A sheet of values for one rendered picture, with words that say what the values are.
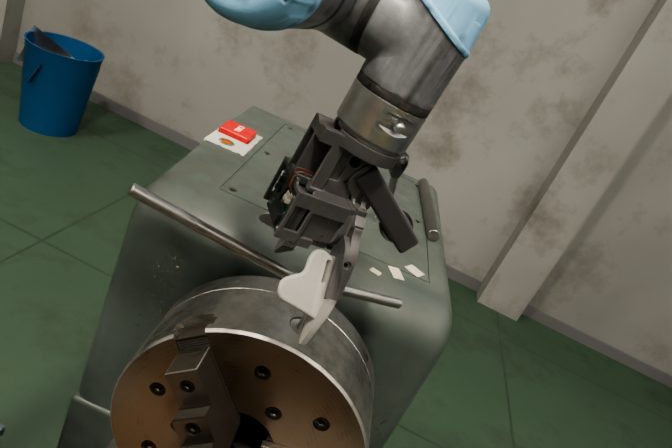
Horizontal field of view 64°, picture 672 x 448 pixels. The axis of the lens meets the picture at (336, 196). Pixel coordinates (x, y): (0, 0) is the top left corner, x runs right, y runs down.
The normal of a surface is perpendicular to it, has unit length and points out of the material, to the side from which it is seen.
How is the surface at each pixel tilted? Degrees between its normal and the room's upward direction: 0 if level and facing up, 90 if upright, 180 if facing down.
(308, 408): 90
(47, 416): 0
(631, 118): 90
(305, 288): 60
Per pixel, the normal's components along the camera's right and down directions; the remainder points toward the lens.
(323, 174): 0.26, 0.52
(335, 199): 0.48, -0.80
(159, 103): -0.22, 0.30
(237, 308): 0.02, -0.94
